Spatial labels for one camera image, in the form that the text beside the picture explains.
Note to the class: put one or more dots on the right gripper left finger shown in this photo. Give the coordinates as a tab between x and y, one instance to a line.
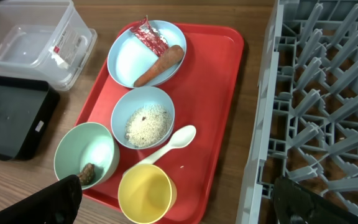
56	204

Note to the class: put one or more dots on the brown food scrap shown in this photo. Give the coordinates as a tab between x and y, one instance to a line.
87	174

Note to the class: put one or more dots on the black rectangular tray bin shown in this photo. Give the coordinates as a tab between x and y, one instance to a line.
26	107

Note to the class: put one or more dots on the mint green bowl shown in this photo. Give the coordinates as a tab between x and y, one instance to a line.
87	143

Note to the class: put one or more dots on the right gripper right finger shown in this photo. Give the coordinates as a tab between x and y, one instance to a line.
296	204

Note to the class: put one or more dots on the yellow plastic cup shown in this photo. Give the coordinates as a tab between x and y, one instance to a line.
146	193

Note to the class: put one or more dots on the light blue plate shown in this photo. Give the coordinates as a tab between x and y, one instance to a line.
129	58

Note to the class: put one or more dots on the red serving tray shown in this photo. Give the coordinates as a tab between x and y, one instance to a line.
201	91

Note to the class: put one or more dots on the light blue rice bowl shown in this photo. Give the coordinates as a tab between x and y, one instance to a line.
132	101

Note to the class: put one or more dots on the orange carrot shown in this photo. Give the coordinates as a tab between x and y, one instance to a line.
168	59

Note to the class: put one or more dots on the clear plastic storage bin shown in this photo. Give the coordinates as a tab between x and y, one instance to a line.
44	40

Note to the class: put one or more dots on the red snack wrapper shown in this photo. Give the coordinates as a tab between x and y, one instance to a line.
150	36

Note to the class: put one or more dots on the grey dishwasher rack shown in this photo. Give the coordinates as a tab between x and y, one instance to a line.
306	122

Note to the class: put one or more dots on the white plastic spoon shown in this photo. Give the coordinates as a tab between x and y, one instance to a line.
179	139

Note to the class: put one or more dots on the cooked rice leftovers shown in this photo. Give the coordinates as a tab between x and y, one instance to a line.
148	125

